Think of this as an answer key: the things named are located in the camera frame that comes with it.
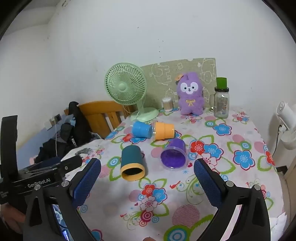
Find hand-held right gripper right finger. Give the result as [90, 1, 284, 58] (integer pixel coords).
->
[193, 158, 271, 241]

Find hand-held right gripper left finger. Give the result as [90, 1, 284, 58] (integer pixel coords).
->
[23, 158, 102, 241]

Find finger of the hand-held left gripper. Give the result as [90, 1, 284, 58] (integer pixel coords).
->
[23, 155, 84, 177]

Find purple cup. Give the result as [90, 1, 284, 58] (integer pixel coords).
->
[160, 138, 187, 171]

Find teal cup yellow rim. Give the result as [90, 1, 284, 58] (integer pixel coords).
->
[120, 145, 146, 182]

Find orange cup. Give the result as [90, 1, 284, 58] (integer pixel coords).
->
[153, 122, 175, 141]

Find blue cup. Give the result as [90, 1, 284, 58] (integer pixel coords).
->
[132, 121, 155, 139]

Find person's left hand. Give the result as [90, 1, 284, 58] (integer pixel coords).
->
[0, 205, 26, 233]

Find dark clothes pile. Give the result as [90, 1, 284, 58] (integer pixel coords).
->
[34, 138, 62, 164]

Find black clothes on chair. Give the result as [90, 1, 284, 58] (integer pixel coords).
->
[59, 101, 93, 154]

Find floral tablecloth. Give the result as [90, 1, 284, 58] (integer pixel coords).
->
[60, 105, 288, 241]

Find wooden chair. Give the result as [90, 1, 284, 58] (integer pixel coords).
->
[64, 100, 137, 140]

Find glass jar mug green lid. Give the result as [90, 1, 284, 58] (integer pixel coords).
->
[209, 77, 230, 119]

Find purple plush toy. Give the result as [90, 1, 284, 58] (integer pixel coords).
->
[177, 72, 205, 116]

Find cotton swab container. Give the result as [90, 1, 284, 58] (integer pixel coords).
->
[162, 97, 174, 112]

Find green desk fan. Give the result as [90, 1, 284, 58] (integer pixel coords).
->
[105, 64, 159, 123]

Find white clip fan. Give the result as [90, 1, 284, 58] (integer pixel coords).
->
[276, 100, 296, 151]

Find green patterned foam board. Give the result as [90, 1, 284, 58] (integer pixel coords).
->
[140, 58, 217, 110]

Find white cable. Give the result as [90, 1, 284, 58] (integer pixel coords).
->
[54, 120, 59, 161]

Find wall socket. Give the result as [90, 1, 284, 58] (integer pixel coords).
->
[49, 114, 63, 125]

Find black cable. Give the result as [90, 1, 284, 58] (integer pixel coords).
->
[271, 125, 284, 158]

